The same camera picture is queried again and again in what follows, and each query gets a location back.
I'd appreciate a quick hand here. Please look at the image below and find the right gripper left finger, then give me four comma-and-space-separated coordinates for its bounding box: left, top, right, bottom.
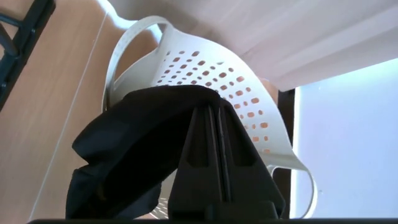
167, 105, 223, 219

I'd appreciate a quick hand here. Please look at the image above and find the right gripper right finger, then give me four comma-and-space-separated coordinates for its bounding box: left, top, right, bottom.
217, 98, 286, 219

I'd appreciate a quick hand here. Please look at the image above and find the black garment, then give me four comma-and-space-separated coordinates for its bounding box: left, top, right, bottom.
65, 84, 237, 220

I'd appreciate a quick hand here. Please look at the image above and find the white laundry basket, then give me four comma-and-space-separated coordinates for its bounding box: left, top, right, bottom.
102, 15, 318, 220

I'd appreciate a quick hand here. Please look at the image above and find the black clothes rack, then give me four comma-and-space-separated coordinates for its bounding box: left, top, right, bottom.
0, 0, 57, 111

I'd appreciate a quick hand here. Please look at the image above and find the beige curtain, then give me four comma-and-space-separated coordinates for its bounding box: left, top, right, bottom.
107, 0, 398, 93

